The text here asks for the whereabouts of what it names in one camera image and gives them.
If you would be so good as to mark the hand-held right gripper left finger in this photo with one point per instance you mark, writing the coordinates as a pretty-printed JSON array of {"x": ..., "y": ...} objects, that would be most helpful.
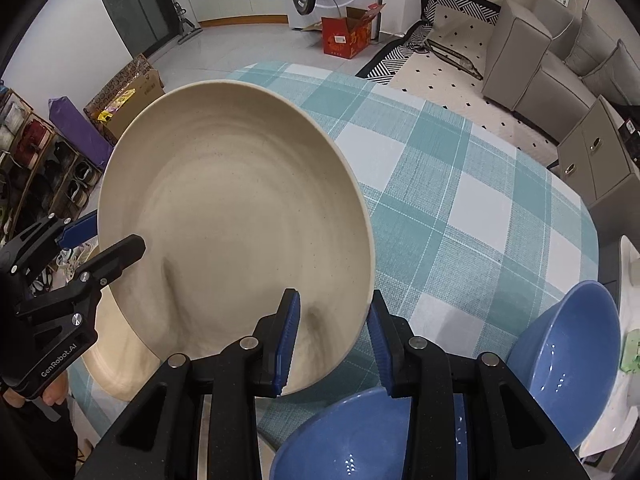
[{"x": 291, "y": 345}]

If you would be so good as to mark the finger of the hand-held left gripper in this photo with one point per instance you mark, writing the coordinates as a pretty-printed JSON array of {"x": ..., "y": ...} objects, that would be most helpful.
[
  {"x": 80, "y": 227},
  {"x": 122, "y": 255}
]

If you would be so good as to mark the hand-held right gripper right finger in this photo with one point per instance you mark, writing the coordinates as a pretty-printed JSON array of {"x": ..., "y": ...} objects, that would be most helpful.
[{"x": 378, "y": 350}]

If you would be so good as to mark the beige plate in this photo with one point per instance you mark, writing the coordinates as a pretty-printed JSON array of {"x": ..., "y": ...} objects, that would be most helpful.
[
  {"x": 115, "y": 360},
  {"x": 225, "y": 210}
]

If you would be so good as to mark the blue bowl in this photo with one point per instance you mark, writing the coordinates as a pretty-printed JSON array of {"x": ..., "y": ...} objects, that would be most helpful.
[
  {"x": 565, "y": 350},
  {"x": 340, "y": 435}
]

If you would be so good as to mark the person's left hand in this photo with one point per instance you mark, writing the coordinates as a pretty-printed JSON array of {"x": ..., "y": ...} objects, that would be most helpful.
[{"x": 55, "y": 390}]

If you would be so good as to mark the wooden shoe rack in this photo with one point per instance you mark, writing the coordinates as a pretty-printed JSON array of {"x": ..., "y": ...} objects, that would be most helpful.
[{"x": 50, "y": 135}]

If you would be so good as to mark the rows of shoes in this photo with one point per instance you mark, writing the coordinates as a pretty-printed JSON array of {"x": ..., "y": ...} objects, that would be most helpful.
[{"x": 35, "y": 140}]

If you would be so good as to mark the purple mat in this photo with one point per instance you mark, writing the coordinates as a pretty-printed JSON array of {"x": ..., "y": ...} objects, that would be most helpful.
[{"x": 75, "y": 125}]

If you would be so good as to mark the yellow packet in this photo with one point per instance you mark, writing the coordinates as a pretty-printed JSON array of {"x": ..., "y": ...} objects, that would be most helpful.
[{"x": 117, "y": 107}]

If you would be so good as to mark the teal checked tablecloth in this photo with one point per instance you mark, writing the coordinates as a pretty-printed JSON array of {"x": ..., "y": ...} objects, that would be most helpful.
[{"x": 450, "y": 210}]

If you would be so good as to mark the printed brown cardboard box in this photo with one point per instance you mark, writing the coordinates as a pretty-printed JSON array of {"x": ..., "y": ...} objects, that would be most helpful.
[{"x": 145, "y": 82}]

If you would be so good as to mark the grey floor mop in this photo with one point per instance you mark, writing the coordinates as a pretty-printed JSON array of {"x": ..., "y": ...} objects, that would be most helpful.
[{"x": 187, "y": 27}]

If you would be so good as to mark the dark glass door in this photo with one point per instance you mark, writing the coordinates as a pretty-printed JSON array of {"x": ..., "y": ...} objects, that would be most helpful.
[{"x": 135, "y": 5}]

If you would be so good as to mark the green tissue pack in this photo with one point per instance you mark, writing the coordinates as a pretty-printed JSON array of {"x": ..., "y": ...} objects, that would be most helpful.
[{"x": 631, "y": 350}]

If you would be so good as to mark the marble top coffee table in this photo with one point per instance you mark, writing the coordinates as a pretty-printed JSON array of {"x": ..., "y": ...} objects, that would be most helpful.
[{"x": 625, "y": 410}]

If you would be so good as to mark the grey cabinet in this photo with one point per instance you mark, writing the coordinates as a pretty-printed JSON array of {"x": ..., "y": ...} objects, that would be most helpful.
[{"x": 595, "y": 160}]

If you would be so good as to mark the red cardboard box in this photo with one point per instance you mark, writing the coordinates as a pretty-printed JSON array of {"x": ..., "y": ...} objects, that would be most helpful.
[{"x": 345, "y": 35}]

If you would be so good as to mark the grey sofa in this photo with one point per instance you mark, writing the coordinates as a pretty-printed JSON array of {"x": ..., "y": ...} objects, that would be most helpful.
[{"x": 530, "y": 60}]

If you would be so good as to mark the grey sofa cushion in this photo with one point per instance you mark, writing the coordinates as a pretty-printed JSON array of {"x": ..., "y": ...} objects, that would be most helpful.
[
  {"x": 615, "y": 72},
  {"x": 592, "y": 42}
]

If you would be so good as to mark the dark metal frame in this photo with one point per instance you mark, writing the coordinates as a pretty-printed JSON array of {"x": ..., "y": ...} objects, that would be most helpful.
[{"x": 450, "y": 55}]

